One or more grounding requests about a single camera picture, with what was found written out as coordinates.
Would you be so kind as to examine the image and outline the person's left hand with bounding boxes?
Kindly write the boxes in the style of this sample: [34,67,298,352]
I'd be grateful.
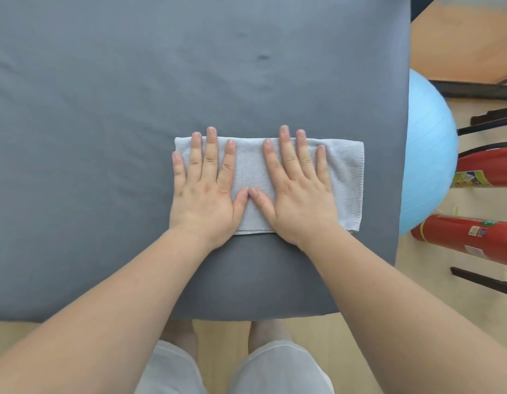
[168,126,250,250]

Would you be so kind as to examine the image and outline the person's right hand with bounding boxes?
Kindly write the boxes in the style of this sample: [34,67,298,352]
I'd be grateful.
[248,125,346,250]

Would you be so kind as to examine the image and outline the light grey towel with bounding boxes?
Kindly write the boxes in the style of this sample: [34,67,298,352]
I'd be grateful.
[174,136,365,235]

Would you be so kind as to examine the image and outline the person's left forearm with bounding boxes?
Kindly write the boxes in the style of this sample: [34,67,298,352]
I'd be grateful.
[0,228,215,394]

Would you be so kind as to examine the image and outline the person's right forearm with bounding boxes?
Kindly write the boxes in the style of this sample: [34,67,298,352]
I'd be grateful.
[305,227,507,394]

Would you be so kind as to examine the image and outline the dark grey table cloth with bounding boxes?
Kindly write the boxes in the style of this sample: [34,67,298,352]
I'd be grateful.
[0,0,412,323]

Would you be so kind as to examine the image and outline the light blue exercise ball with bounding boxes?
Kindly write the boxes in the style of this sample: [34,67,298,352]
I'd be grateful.
[398,69,459,237]

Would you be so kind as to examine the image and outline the person's right leg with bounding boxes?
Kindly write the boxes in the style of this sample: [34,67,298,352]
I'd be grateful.
[248,320,295,354]

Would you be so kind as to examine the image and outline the person's leg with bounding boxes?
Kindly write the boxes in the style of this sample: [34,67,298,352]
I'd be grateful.
[161,319,199,366]
[248,320,295,354]

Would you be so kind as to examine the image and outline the person's left leg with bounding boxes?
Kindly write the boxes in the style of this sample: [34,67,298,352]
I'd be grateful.
[161,319,199,366]

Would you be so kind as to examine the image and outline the red fire extinguisher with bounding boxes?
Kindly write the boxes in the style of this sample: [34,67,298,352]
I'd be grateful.
[410,214,507,269]
[451,146,507,189]

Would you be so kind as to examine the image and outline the person's white shorts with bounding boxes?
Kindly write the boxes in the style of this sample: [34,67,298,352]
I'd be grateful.
[134,340,335,394]

